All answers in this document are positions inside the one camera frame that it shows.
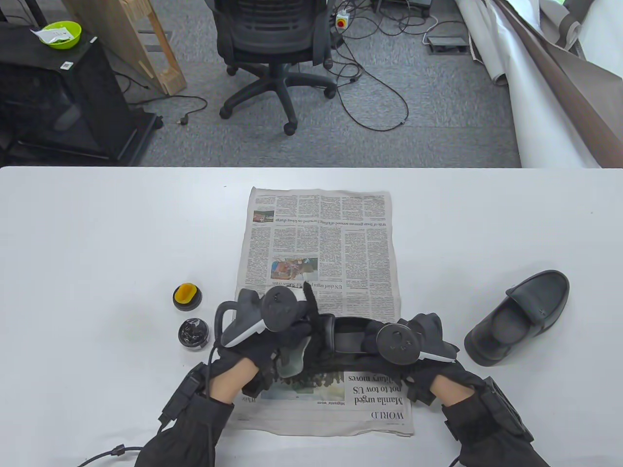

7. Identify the white paper packet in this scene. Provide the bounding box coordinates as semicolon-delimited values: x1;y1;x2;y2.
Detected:
30;27;73;45

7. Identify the grey floor box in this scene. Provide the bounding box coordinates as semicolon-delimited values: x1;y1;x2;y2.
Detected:
426;36;470;54

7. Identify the grey fabric sheet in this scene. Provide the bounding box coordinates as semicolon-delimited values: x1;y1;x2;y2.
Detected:
535;0;597;52

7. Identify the person's left forearm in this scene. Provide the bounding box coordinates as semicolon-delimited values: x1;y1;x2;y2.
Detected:
135;365;261;467

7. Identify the printed newspaper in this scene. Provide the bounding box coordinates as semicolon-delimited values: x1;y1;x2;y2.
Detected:
229;187;415;437

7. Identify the white rolled sheet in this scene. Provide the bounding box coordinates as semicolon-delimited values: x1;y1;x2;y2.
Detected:
455;0;604;168

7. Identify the person's right hand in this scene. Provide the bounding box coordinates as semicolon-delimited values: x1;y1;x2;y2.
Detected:
361;314;488;405

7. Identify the long black floor cable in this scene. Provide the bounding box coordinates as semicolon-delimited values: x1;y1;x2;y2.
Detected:
336;29;409;132

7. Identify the yellow sponge shoe polish lid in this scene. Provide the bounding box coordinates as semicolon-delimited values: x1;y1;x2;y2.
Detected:
173;283;202;312

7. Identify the black metal post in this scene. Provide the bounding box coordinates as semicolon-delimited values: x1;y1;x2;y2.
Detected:
22;0;49;27

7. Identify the grey hand controller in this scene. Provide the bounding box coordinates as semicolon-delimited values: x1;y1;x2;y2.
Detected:
214;286;312;348
379;314;461;365

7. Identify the person's left hand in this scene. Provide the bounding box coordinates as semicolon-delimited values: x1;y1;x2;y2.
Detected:
210;321;314;402

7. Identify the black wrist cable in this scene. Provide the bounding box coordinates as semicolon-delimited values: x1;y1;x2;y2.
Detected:
75;444;147;467

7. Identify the black cable with plug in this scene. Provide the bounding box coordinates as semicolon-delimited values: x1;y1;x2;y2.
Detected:
128;95;209;126

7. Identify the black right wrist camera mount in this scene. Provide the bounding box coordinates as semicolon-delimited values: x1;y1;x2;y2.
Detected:
482;377;536;441

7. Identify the black office chair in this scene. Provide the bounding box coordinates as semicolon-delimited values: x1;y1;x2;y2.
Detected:
213;0;338;136

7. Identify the black cabinet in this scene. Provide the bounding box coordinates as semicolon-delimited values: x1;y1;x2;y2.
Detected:
0;22;164;166

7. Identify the black leather shoe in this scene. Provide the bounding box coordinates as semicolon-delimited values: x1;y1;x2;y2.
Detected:
464;270;570;367
302;315;390;375

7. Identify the wooden frame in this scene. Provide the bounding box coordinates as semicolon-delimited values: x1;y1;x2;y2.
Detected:
63;0;188;96

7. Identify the person's right forearm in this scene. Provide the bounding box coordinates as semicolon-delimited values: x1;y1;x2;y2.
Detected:
440;384;550;467

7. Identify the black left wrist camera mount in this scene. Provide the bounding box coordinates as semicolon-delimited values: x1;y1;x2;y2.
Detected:
158;362;207;424

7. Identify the black shoe polish tin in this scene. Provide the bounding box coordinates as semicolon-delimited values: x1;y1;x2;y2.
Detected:
178;318;210;349

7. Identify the green bowl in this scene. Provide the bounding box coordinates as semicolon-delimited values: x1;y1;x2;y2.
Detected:
37;21;82;50

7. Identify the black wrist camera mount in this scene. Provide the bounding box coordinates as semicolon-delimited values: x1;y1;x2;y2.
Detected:
158;362;207;424
482;377;536;441

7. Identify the brown rolled sheet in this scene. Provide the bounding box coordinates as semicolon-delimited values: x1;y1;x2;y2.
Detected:
494;0;623;168

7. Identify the white grey polishing cloth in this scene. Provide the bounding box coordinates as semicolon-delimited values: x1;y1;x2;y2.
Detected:
277;282;319;380

